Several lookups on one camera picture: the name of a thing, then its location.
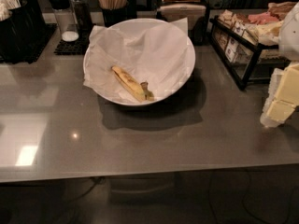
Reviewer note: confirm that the clear salt shaker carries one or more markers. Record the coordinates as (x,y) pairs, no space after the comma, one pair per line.
(66,23)

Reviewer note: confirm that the black stir stick cup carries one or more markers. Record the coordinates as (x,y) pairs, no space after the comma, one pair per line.
(113,16)

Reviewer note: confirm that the dark pepper shaker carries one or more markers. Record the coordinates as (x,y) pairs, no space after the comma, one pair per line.
(83,15)

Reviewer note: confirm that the black condiment caddy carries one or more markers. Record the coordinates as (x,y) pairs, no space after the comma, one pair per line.
(20,33)

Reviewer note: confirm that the black ridged tray mat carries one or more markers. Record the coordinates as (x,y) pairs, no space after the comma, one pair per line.
(39,42)

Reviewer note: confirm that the black wire sugar rack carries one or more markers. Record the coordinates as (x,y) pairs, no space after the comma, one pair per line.
(246,62)

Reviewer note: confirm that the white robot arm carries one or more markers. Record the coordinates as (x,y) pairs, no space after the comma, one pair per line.
(288,39)

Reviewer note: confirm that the yellow banana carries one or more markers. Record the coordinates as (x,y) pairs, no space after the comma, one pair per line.
(137,90)

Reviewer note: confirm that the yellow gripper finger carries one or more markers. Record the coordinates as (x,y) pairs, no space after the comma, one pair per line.
(273,86)
(286,98)

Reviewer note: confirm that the black rubber mat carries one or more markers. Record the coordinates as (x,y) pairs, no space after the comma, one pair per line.
(77,47)

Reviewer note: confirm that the white bowl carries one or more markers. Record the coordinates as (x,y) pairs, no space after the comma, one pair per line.
(187,59)

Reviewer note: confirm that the white paper liner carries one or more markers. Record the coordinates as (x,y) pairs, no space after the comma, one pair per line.
(149,53)

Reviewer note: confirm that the brown napkin dispenser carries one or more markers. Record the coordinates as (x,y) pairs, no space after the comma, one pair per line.
(197,15)

